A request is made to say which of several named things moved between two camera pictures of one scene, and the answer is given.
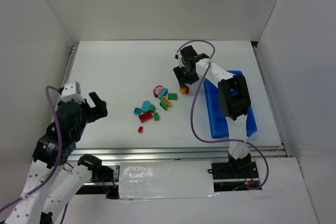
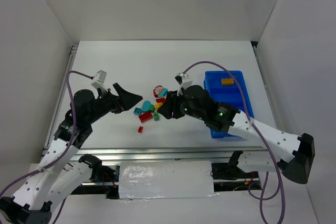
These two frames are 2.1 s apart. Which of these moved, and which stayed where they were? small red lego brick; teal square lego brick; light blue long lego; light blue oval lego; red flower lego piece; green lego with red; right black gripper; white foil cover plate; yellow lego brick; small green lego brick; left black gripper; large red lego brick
Moved: yellow lego brick; small red lego brick; left black gripper; right black gripper
Stayed: light blue long lego; small green lego brick; white foil cover plate; green lego with red; light blue oval lego; teal square lego brick; red flower lego piece; large red lego brick
